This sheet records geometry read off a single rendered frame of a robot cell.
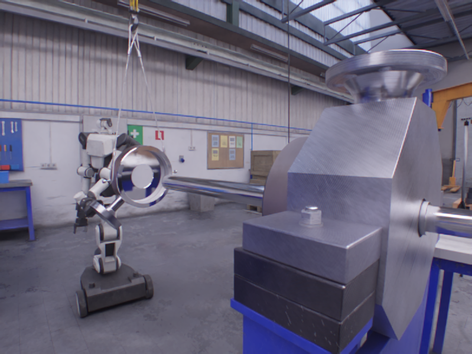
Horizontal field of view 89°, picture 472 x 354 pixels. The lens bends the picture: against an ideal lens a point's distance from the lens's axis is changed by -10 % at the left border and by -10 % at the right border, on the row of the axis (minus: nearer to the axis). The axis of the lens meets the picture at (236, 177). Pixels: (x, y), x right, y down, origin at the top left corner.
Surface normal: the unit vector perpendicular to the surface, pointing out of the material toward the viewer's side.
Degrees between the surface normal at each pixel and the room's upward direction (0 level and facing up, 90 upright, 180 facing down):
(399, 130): 45
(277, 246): 90
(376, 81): 123
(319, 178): 90
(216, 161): 90
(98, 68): 90
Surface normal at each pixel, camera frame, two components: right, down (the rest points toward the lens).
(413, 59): -0.07, 0.07
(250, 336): -0.73, 0.05
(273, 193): -0.72, -0.19
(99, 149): -0.38, 0.14
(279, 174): -0.65, -0.44
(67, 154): 0.66, 0.06
